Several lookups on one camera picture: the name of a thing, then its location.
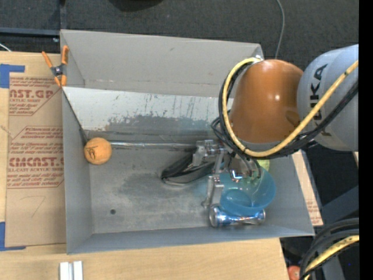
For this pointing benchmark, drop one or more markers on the black sunglasses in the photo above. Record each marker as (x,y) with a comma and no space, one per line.
(180,171)

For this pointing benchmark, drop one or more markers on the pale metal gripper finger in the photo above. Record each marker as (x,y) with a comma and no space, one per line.
(237,175)
(213,192)

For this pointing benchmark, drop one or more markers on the orange ball with black scribble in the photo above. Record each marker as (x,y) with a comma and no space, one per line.
(98,151)

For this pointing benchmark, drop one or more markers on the grey metal bin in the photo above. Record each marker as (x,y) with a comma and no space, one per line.
(140,203)

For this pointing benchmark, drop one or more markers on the crushed silver and blue can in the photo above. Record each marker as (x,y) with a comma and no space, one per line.
(233,219)

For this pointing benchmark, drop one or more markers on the brown cardboard board red print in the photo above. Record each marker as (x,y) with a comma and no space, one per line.
(35,144)

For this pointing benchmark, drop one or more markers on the clear blue plastic bowl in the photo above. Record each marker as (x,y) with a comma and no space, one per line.
(247,197)

